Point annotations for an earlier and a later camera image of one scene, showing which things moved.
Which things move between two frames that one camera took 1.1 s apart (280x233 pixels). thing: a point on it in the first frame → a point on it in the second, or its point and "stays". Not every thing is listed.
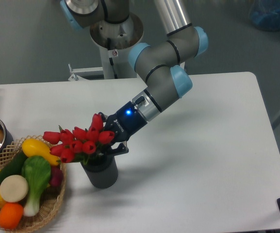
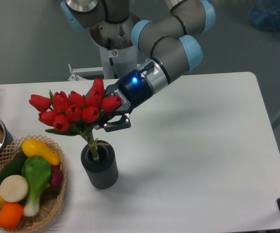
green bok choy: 37,170 stays
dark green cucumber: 14,167 stays
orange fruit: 10,216 stays
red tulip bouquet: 78,144 → 74,114
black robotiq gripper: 123,124 → 133,91
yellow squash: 32,147 stays
